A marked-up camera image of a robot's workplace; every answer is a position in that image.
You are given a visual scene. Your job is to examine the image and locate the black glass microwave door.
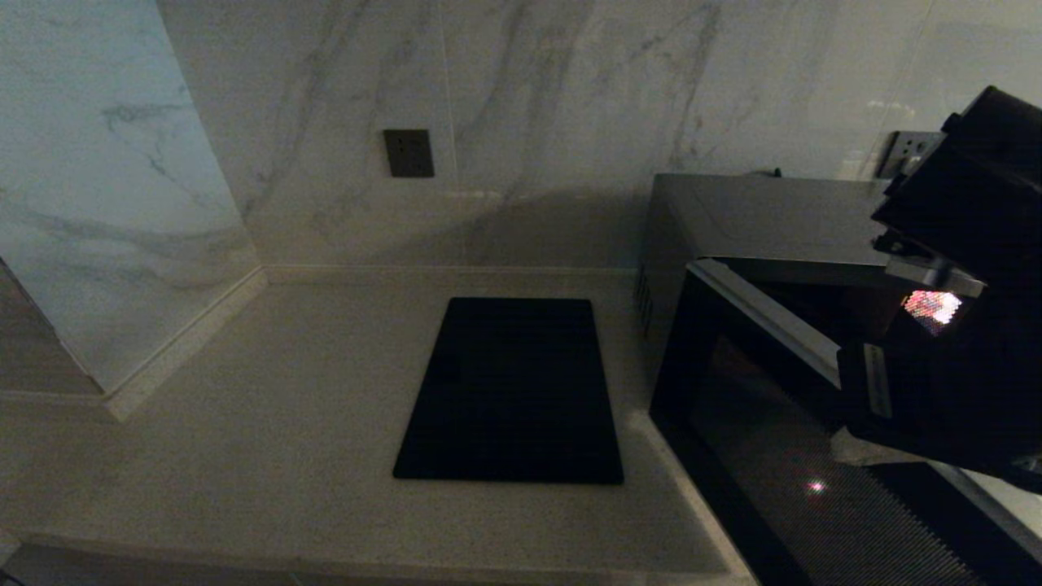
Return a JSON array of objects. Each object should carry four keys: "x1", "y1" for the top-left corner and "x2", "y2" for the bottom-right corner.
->
[{"x1": 649, "y1": 259, "x2": 1042, "y2": 586}]

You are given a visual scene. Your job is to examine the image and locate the black glass induction cooktop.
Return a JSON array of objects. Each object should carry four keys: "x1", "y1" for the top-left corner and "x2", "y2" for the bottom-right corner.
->
[{"x1": 392, "y1": 298, "x2": 624, "y2": 485}]

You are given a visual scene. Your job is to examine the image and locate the white cabinet door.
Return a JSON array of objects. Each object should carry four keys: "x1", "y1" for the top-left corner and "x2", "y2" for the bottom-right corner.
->
[{"x1": 0, "y1": 541, "x2": 103, "y2": 586}]

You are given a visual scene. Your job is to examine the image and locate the dark grey wall socket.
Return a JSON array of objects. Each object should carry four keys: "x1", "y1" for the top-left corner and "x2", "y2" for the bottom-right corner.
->
[
  {"x1": 384, "y1": 130, "x2": 436, "y2": 179},
  {"x1": 878, "y1": 132, "x2": 945, "y2": 181}
]

